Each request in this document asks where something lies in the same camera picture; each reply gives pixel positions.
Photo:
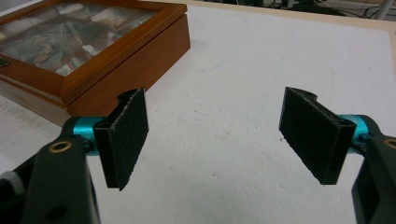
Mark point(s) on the wooden box with glass lid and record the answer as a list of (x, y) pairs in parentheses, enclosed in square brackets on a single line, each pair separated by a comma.
[(102, 59)]

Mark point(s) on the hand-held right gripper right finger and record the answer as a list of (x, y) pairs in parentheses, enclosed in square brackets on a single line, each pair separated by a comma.
[(311, 130)]

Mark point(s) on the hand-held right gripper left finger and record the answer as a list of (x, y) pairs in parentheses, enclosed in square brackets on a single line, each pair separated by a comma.
[(123, 140)]

